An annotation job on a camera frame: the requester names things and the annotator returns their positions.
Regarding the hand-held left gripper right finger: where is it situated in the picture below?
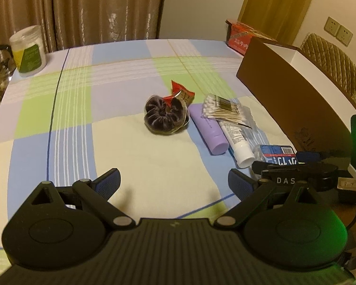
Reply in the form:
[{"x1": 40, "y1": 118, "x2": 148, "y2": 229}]
[{"x1": 214, "y1": 168, "x2": 322, "y2": 230}]

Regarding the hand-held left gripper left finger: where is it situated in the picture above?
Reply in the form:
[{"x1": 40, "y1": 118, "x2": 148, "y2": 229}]
[{"x1": 31, "y1": 168, "x2": 136, "y2": 230}]

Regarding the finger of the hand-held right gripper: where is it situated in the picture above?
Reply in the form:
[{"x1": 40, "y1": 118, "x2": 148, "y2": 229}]
[
  {"x1": 252, "y1": 160, "x2": 339, "y2": 192},
  {"x1": 295, "y1": 151, "x2": 352, "y2": 170}
]

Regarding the blue tissue pack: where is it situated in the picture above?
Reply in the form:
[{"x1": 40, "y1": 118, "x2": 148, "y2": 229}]
[{"x1": 251, "y1": 144, "x2": 299, "y2": 170}]

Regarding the white tube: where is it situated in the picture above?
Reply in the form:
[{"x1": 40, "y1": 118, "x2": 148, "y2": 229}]
[{"x1": 219, "y1": 122, "x2": 256, "y2": 169}]

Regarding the purple tube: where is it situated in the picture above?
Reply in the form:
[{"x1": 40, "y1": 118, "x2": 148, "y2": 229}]
[{"x1": 189, "y1": 104, "x2": 230, "y2": 155}]

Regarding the brown cardboard box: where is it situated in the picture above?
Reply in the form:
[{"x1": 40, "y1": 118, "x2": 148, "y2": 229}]
[{"x1": 236, "y1": 37, "x2": 356, "y2": 161}]

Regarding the cotton swab bag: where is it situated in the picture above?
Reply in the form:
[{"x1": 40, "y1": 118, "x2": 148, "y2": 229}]
[{"x1": 202, "y1": 93, "x2": 260, "y2": 131}]

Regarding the dark velvet scrunchie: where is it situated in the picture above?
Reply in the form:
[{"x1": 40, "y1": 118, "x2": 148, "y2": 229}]
[{"x1": 144, "y1": 94, "x2": 190, "y2": 135}]

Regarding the red snack packet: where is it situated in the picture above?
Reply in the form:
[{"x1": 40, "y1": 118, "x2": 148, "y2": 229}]
[{"x1": 163, "y1": 80, "x2": 195, "y2": 106}]

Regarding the plaid tablecloth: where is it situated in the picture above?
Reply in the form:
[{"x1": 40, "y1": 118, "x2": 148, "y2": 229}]
[{"x1": 0, "y1": 38, "x2": 297, "y2": 274}]

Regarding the gold quilted chair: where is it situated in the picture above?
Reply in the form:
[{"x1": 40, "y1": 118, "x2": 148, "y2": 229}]
[{"x1": 300, "y1": 33, "x2": 356, "y2": 101}]

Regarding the red box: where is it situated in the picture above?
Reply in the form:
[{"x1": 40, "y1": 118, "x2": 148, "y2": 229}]
[{"x1": 225, "y1": 19, "x2": 278, "y2": 56}]

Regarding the white jar with green label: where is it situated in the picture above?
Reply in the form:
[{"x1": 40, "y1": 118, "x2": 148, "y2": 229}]
[{"x1": 9, "y1": 25, "x2": 47, "y2": 78}]

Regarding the glass vase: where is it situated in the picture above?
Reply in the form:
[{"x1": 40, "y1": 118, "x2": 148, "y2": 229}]
[{"x1": 0, "y1": 45, "x2": 17, "y2": 101}]

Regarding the wooden door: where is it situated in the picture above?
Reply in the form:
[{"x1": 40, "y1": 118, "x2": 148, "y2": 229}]
[{"x1": 237, "y1": 0, "x2": 319, "y2": 45}]

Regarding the brown curtain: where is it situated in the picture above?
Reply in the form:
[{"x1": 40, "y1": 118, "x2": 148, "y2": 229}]
[{"x1": 0, "y1": 0, "x2": 169, "y2": 54}]

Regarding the beige wall socket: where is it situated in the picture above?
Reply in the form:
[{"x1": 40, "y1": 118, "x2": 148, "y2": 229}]
[
  {"x1": 336, "y1": 24, "x2": 353, "y2": 46},
  {"x1": 324, "y1": 16, "x2": 340, "y2": 34}
]

